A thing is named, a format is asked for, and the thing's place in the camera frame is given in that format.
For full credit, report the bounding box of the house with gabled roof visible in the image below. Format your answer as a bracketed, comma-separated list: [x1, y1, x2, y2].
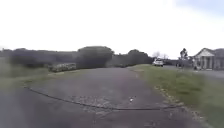
[193, 47, 224, 71]

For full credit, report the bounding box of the grass bank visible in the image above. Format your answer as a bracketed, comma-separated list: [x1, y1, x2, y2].
[0, 58, 81, 93]

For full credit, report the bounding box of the row of dark bushes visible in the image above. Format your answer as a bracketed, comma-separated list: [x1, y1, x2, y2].
[0, 45, 154, 69]

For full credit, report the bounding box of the grass verge strip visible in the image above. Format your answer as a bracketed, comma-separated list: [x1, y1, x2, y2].
[128, 63, 224, 128]

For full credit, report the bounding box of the grey asphalt path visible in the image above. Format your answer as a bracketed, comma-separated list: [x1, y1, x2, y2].
[0, 66, 208, 128]

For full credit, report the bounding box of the tree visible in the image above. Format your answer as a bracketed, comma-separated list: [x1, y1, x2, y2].
[179, 47, 189, 68]

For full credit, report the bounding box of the white vehicle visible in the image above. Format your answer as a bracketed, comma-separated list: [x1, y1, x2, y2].
[152, 58, 165, 68]

